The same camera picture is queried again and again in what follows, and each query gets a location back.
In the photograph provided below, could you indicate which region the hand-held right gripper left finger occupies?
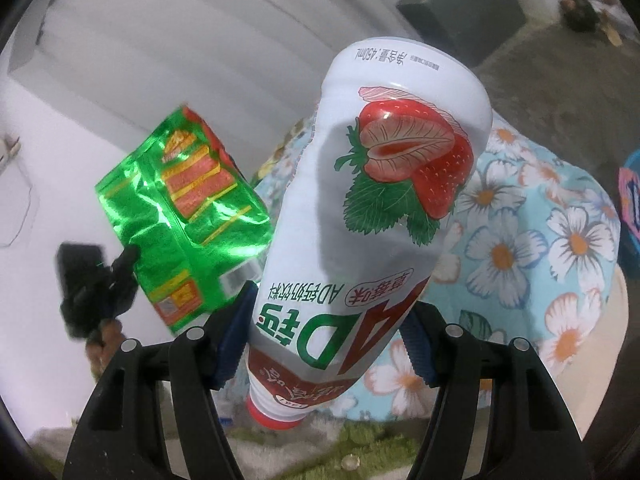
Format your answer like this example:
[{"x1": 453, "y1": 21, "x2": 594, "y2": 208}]
[{"x1": 62, "y1": 282, "x2": 258, "y2": 480}]

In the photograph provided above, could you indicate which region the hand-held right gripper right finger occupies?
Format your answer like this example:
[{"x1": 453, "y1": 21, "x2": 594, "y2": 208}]
[{"x1": 400, "y1": 302, "x2": 583, "y2": 480}]

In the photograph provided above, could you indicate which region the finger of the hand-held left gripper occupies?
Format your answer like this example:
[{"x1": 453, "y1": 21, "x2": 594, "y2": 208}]
[{"x1": 102, "y1": 244, "x2": 142, "y2": 320}]

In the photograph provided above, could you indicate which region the green foil snack packet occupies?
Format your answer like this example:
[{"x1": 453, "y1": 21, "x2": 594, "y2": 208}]
[{"x1": 95, "y1": 105, "x2": 271, "y2": 336}]

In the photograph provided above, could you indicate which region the white strawberry milk bottle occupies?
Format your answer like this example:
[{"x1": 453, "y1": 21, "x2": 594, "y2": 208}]
[{"x1": 245, "y1": 37, "x2": 494, "y2": 432}]

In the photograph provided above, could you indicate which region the blue plastic mesh basket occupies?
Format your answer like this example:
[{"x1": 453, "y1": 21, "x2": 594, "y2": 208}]
[{"x1": 617, "y1": 149, "x2": 640, "y2": 260}]

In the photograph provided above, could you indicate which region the person's left hand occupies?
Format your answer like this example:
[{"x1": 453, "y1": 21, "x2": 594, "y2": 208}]
[{"x1": 85, "y1": 317, "x2": 126, "y2": 377}]

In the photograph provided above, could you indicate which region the green fuzzy mat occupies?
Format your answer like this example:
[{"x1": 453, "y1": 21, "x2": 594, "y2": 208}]
[{"x1": 30, "y1": 400, "x2": 501, "y2": 480}]

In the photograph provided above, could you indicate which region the floral blue blanket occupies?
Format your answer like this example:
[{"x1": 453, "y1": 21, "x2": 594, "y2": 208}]
[{"x1": 250, "y1": 115, "x2": 624, "y2": 411}]

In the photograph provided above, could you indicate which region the beige bed base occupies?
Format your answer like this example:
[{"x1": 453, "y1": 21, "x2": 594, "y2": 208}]
[{"x1": 540, "y1": 265, "x2": 632, "y2": 411}]

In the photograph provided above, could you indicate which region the white curtain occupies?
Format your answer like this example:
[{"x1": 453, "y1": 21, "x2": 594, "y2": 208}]
[{"x1": 7, "y1": 0, "x2": 416, "y2": 128}]

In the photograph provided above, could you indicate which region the grey cabinet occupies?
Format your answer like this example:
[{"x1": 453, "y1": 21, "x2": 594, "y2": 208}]
[{"x1": 396, "y1": 0, "x2": 529, "y2": 69}]

